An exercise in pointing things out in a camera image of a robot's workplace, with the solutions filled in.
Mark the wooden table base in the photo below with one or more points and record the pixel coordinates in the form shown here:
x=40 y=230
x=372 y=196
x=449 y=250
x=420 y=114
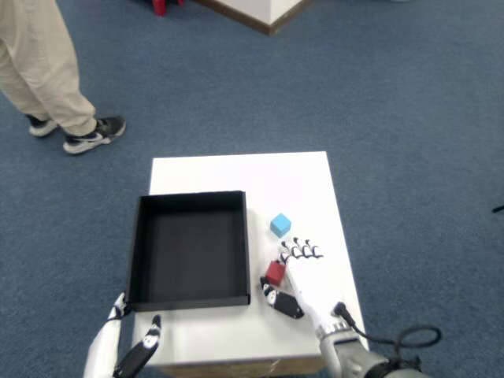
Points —
x=236 y=369

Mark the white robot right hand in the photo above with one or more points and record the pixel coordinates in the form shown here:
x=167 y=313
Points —
x=315 y=283

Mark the white pillar brown baseboard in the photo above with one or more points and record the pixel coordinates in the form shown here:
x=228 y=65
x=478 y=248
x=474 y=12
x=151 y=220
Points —
x=273 y=10

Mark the black box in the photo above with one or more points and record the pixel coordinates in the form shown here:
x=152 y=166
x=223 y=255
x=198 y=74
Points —
x=191 y=256

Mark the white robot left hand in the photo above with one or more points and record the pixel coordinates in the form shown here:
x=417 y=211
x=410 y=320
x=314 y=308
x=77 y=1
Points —
x=103 y=350

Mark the black white sneaker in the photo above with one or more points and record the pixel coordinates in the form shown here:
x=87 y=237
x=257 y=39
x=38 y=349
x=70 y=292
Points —
x=94 y=137
x=40 y=126

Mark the beige trousers of person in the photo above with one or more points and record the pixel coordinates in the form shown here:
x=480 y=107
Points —
x=39 y=59

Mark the red plastic object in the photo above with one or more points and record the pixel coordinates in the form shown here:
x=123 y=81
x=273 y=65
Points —
x=161 y=6

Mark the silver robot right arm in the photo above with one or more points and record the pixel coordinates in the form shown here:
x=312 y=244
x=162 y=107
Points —
x=350 y=358

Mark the blue cube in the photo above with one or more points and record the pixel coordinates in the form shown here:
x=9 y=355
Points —
x=280 y=225

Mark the black object on floor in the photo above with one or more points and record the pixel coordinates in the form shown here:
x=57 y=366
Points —
x=498 y=208

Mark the red cube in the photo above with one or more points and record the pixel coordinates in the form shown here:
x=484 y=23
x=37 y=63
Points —
x=275 y=272

